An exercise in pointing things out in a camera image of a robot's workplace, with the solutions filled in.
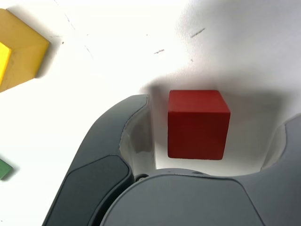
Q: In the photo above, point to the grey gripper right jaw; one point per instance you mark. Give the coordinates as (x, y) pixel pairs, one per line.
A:
(200, 202)

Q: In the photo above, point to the green cube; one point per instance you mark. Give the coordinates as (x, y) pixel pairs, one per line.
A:
(4, 169)

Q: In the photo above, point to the yellow cube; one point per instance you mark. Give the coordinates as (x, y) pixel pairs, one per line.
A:
(23, 51)

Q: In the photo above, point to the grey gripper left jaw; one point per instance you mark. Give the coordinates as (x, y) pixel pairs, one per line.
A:
(98, 164)

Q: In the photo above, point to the red cube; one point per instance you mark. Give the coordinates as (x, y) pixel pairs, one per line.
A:
(197, 127)

